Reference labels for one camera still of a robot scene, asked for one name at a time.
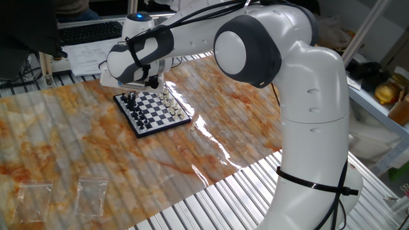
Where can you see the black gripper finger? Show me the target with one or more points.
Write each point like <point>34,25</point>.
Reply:
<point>129,99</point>
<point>134,98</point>

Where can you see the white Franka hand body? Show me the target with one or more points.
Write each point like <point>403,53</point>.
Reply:
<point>108,80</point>

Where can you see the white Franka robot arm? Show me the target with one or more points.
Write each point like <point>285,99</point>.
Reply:
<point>313,96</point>

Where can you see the black and white chessboard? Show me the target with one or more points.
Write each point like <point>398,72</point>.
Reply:
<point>153,110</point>

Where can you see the white printed paper sheet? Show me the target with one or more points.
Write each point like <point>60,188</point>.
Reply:
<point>86,59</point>

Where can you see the black computer keyboard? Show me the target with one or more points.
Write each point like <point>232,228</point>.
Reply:
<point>92,33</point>

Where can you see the orange marble pattern mat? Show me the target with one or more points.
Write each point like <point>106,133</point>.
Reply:
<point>96,153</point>

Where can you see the person in blue jeans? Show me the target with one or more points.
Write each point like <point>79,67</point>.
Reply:
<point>81,15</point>

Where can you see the clear plastic zip bag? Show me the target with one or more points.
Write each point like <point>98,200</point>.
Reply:
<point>32,202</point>
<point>91,198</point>

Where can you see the black bag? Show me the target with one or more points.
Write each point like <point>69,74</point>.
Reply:
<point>367,72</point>

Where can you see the grey metal shelf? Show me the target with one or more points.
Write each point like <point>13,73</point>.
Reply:
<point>383,116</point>

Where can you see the yellow toy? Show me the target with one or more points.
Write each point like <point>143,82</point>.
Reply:
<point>386,92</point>

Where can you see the brown cardboard box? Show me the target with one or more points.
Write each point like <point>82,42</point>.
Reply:
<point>401,111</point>

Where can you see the green object under shelf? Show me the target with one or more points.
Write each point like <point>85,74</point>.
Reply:
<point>399,172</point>

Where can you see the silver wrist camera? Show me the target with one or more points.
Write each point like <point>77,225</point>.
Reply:
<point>132,85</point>

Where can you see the short aluminium frame post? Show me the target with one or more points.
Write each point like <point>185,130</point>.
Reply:
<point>47,70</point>

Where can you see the tall aluminium frame post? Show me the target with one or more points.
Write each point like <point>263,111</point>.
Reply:
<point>132,5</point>

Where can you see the slanted aluminium frame post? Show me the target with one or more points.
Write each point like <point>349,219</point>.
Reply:
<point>367,27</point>

